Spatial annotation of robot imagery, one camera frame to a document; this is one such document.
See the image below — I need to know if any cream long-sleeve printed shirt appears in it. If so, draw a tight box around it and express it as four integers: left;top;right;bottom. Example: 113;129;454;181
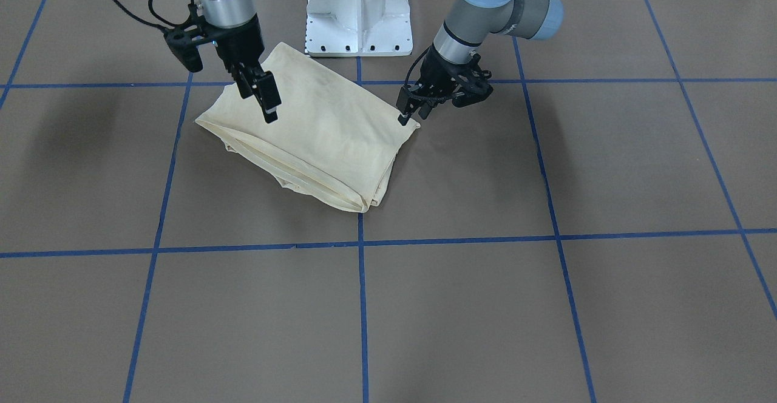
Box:
196;42;420;213

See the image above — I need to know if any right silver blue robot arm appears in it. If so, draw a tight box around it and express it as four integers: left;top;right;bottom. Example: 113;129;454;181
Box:
161;0;282;123

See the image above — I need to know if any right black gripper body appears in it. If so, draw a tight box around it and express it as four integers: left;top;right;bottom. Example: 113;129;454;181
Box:
215;14;265;77

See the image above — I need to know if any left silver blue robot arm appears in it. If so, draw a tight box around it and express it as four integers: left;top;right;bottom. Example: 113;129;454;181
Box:
396;0;565;126

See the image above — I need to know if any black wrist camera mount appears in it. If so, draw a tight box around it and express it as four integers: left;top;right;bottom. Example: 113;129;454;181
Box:
163;2;220;73
452;53;494;108

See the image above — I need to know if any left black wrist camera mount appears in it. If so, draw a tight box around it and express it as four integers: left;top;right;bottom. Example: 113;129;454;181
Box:
452;53;494;108

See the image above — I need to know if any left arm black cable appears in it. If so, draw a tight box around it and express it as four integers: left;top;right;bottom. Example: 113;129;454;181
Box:
403;46;435;88

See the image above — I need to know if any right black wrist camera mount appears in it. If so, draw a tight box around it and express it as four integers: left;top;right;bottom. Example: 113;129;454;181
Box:
163;2;220;73

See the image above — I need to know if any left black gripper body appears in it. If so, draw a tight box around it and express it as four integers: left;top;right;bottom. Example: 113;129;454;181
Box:
415;46;472;98

